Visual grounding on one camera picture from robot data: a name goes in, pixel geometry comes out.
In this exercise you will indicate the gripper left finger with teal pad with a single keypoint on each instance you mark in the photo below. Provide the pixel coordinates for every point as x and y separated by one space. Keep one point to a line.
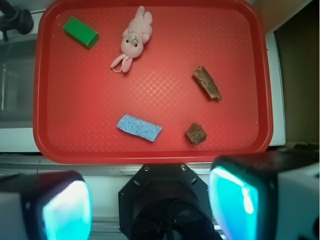
45 206

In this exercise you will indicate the red plastic tray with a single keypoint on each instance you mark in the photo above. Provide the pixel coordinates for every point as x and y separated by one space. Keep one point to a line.
79 99

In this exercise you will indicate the black clamp mount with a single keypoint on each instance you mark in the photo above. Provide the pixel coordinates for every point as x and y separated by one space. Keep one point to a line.
14 18

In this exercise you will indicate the green rectangular block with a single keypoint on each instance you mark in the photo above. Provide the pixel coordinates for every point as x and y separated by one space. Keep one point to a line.
81 32

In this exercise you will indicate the blue sponge block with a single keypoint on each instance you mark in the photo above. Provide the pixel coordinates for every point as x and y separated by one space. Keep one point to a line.
139 127

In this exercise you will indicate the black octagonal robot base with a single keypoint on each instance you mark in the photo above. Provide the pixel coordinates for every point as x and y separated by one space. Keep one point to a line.
166 202

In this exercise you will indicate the long brown wood piece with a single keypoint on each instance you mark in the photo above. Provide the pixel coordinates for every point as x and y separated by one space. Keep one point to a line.
205 80

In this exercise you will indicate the pink plush bunny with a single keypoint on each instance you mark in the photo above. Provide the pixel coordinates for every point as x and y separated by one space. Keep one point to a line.
134 37

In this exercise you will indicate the small brown rock chunk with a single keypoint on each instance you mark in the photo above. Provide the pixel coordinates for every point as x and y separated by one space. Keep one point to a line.
196 134

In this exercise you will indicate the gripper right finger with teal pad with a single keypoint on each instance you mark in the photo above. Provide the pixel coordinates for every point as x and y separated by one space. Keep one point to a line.
272 195

